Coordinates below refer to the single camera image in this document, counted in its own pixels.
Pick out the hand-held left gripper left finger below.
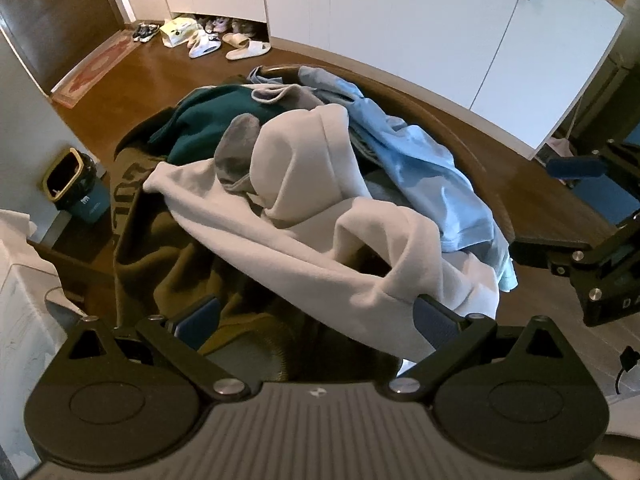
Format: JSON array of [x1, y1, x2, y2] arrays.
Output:
[[65, 294, 251, 403]]

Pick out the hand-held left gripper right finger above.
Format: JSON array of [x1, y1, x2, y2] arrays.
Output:
[[387, 292, 571, 403]]

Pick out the white hoodie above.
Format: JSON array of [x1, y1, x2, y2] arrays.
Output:
[[142, 105, 501, 361]]

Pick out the patterned red doormat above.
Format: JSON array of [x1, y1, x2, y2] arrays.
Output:
[[50, 30, 143, 108]]

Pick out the dark brown door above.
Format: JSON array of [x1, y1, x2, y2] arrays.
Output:
[[0, 0, 121, 93]]

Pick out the white wardrobe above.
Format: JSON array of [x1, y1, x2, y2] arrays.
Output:
[[100, 0, 626, 161]]

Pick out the olive printed sweatshirt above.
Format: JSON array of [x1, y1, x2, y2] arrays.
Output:
[[107, 147, 311, 376]]

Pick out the black cable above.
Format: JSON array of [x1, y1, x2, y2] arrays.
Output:
[[615, 344, 640, 396]]

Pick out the black trash bin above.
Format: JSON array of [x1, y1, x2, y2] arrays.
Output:
[[41, 147, 110, 223]]

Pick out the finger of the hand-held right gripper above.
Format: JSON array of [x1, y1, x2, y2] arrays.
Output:
[[546, 142, 640, 186], [509, 210, 640, 307]]

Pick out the pink cloth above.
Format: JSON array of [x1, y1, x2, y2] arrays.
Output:
[[542, 137, 573, 161]]

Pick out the grey garment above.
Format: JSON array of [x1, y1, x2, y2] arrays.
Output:
[[215, 114, 263, 196]]

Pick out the pale yellow bag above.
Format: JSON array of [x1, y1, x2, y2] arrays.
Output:
[[159, 17, 198, 48]]

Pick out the green sweater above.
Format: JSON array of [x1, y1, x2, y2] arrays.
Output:
[[147, 85, 281, 166]]

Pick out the pale beige garment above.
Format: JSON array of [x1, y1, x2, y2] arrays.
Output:
[[245, 82, 326, 111]]

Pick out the light blue t-shirt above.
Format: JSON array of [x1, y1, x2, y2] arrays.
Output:
[[297, 66, 518, 293]]

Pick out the blue box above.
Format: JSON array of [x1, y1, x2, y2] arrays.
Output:
[[570, 180, 640, 226]]

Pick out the white plastic box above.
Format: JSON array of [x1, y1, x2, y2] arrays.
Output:
[[0, 207, 86, 480]]

